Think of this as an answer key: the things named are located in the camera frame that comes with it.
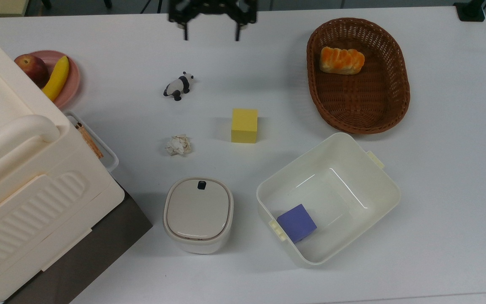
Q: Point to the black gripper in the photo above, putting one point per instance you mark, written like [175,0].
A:
[211,9]

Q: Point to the black table clamp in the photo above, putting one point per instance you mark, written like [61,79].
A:
[470,10]

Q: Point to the panda toy figure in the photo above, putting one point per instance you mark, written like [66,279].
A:
[178,85]

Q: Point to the yellow banana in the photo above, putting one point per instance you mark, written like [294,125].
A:
[57,78]

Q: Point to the crumpled paper ball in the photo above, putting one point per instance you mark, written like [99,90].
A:
[178,145]

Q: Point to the red apple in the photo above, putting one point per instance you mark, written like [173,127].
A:
[32,67]

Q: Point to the brown stick in tray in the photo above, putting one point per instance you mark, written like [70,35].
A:
[90,141]

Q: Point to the pink plate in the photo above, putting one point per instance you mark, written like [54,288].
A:
[72,78]

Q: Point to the white plastic tub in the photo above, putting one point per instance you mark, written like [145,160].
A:
[331,185]

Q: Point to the orange glazed bread loaf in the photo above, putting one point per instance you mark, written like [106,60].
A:
[341,60]

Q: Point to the cream plastic storage cabinet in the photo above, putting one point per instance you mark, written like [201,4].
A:
[23,181]

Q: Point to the yellow cube block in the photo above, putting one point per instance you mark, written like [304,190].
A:
[244,126]

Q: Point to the purple cube block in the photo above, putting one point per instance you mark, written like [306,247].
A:
[297,223]

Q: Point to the brown wicker basket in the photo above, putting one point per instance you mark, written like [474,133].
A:
[365,97]

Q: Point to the white lidded trash bin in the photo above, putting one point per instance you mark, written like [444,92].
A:
[198,214]

